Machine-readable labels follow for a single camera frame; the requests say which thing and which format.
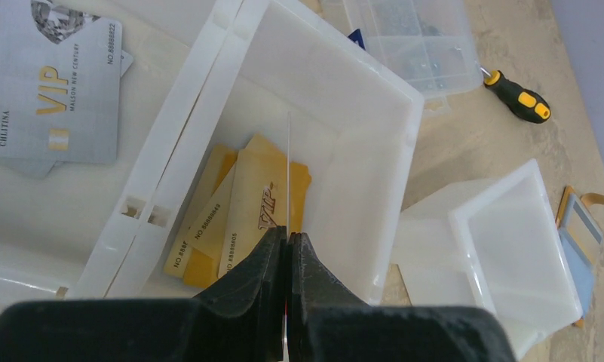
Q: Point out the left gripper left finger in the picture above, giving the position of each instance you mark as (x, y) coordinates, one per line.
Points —
(238, 318)

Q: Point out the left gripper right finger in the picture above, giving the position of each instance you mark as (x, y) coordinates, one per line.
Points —
(327, 322)

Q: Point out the tan card holder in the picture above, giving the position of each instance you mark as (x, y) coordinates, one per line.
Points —
(582, 240)

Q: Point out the gold card in bin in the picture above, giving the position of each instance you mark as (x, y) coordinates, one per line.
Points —
(196, 215)
(251, 197)

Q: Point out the yellow item in bin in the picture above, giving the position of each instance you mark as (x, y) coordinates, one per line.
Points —
(267, 191)

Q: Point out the white small bin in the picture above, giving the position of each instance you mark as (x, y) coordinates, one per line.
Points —
(490, 243)

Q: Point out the white divided bin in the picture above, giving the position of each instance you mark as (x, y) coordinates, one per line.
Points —
(109, 111)

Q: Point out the clear compartment organizer box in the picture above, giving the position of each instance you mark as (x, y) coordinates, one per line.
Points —
(427, 43)

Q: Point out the yellow black screwdriver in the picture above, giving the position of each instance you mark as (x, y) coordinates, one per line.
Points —
(524, 103)

